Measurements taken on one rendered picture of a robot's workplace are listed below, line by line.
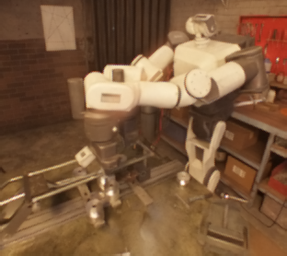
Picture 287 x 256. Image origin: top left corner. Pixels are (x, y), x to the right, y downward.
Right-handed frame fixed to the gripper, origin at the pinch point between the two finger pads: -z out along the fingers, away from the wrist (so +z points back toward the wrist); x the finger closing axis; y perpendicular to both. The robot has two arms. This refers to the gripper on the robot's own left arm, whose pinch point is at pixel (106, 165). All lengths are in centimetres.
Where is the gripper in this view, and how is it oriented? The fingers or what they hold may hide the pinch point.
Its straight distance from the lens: 61.1
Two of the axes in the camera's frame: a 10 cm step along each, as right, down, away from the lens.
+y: -8.4, 2.2, -5.0
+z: 0.0, -9.2, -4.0
